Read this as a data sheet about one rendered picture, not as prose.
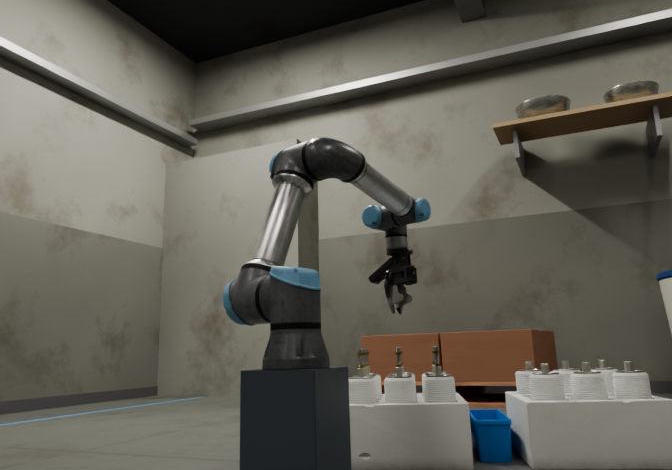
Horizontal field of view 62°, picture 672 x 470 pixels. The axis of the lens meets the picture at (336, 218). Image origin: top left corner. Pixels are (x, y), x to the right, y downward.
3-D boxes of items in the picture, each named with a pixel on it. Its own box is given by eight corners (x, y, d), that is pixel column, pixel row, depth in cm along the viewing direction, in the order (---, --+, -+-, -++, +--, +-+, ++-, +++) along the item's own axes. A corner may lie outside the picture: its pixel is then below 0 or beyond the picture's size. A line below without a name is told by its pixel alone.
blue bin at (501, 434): (516, 462, 164) (512, 419, 167) (477, 462, 166) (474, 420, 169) (502, 445, 193) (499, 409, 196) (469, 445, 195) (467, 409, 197)
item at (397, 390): (390, 443, 162) (387, 378, 166) (383, 438, 171) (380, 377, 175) (422, 441, 163) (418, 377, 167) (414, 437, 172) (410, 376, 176)
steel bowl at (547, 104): (573, 129, 410) (571, 111, 413) (572, 109, 376) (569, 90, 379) (520, 138, 425) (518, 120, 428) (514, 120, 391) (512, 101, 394)
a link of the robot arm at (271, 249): (252, 310, 127) (311, 129, 154) (210, 314, 136) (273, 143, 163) (286, 331, 134) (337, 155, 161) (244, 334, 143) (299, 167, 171)
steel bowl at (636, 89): (659, 113, 387) (656, 96, 390) (664, 94, 357) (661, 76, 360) (605, 122, 400) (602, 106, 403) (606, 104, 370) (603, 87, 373)
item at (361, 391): (352, 437, 174) (350, 377, 178) (382, 438, 172) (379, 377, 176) (343, 442, 165) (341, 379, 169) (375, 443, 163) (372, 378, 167)
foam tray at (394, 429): (474, 470, 156) (468, 402, 160) (335, 471, 160) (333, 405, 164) (462, 446, 193) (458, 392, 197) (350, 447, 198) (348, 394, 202)
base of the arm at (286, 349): (311, 369, 116) (310, 320, 118) (249, 370, 122) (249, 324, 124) (340, 366, 130) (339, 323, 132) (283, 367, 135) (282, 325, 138)
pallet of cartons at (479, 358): (565, 395, 376) (558, 331, 386) (559, 408, 299) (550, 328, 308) (394, 394, 423) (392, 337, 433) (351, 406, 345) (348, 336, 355)
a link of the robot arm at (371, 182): (339, 120, 146) (434, 197, 180) (308, 131, 153) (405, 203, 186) (334, 158, 142) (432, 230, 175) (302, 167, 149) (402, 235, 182)
